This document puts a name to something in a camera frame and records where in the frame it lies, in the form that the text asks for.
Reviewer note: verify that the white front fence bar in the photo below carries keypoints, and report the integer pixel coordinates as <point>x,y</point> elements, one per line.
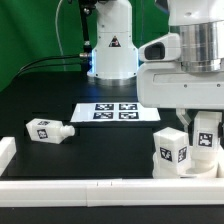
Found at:
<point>115,192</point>

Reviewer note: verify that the white round stool seat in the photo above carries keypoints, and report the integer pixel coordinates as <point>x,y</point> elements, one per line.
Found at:
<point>216,170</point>

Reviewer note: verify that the white marker sheet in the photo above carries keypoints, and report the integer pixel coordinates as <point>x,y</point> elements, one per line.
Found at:
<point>108,111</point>

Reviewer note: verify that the white fence bar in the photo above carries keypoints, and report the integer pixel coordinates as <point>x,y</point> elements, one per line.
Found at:
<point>7,151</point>
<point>115,192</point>

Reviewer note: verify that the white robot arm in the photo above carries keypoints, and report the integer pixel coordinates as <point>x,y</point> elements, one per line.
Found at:
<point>183,69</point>

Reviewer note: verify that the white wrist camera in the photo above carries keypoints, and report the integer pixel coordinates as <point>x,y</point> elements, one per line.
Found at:
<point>165,48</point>

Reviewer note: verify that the white left fence bar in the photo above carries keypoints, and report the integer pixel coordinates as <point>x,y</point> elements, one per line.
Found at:
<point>7,151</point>

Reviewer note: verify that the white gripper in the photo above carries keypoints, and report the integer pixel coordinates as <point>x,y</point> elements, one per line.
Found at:
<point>165,85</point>

